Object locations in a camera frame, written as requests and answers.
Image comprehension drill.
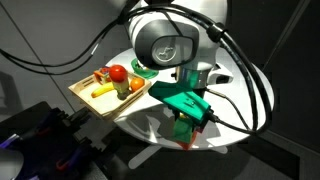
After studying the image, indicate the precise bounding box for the green cube block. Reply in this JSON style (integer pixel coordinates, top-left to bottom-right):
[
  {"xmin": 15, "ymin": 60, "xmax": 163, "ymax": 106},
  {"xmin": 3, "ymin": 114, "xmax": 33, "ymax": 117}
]
[{"xmin": 173, "ymin": 117, "xmax": 193, "ymax": 144}]

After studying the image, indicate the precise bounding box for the grey rounded robot base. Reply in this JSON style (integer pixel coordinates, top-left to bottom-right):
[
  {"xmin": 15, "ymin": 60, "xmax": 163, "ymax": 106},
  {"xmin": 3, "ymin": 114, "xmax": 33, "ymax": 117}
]
[{"xmin": 0, "ymin": 149, "xmax": 24, "ymax": 180}]

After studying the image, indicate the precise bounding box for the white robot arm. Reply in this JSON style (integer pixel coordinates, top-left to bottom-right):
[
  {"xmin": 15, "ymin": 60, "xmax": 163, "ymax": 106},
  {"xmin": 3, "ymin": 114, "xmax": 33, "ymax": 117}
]
[{"xmin": 110, "ymin": 0, "xmax": 227, "ymax": 89}]

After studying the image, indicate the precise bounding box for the wooden tray box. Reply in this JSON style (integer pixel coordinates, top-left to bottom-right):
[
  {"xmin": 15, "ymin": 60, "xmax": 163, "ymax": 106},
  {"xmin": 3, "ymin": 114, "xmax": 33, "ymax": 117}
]
[{"xmin": 69, "ymin": 75, "xmax": 151, "ymax": 119}]

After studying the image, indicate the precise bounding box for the orange cube block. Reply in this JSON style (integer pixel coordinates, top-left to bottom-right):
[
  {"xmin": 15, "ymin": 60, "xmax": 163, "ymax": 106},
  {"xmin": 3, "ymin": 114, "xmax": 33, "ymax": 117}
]
[{"xmin": 176, "ymin": 140, "xmax": 194, "ymax": 151}]

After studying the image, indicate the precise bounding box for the green bowl with saucer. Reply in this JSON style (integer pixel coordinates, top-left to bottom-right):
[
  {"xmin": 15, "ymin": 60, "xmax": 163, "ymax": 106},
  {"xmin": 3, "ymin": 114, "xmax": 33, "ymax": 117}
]
[{"xmin": 131, "ymin": 59, "xmax": 158, "ymax": 79}]

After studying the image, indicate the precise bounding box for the orange fruit toy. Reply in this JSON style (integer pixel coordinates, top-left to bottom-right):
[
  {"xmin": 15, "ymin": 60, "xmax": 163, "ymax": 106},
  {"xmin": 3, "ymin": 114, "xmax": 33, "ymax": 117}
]
[{"xmin": 130, "ymin": 77, "xmax": 145, "ymax": 92}]

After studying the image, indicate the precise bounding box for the yellow banana toy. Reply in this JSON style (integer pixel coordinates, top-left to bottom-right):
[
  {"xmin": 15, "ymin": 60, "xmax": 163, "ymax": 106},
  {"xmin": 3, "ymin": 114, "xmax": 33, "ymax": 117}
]
[{"xmin": 91, "ymin": 82, "xmax": 114, "ymax": 98}]

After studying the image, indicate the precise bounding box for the purple orange clamp front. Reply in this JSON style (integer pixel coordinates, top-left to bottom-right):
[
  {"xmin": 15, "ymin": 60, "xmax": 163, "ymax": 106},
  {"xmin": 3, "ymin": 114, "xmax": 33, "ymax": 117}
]
[{"xmin": 56, "ymin": 147, "xmax": 86, "ymax": 171}]

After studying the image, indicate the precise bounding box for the purple orange clamp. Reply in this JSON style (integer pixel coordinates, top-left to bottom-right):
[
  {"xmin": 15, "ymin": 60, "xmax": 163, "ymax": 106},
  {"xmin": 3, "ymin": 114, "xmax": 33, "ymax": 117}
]
[
  {"xmin": 56, "ymin": 147, "xmax": 86, "ymax": 171},
  {"xmin": 35, "ymin": 109, "xmax": 64, "ymax": 136}
]

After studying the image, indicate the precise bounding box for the purple orange clamp rear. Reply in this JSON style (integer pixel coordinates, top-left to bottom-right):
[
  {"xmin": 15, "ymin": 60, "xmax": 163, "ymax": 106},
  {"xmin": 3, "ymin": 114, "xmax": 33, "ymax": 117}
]
[{"xmin": 35, "ymin": 109, "xmax": 64, "ymax": 136}]

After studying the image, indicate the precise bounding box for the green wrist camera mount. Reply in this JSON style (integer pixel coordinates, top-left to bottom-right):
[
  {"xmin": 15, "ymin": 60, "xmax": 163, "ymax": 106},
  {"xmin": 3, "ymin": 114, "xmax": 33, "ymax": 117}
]
[{"xmin": 148, "ymin": 81, "xmax": 211, "ymax": 126}]

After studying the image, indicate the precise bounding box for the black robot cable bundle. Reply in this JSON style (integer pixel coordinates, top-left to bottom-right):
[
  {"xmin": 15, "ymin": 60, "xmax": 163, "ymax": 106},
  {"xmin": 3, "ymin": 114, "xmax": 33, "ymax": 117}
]
[{"xmin": 0, "ymin": 3, "xmax": 273, "ymax": 136}]

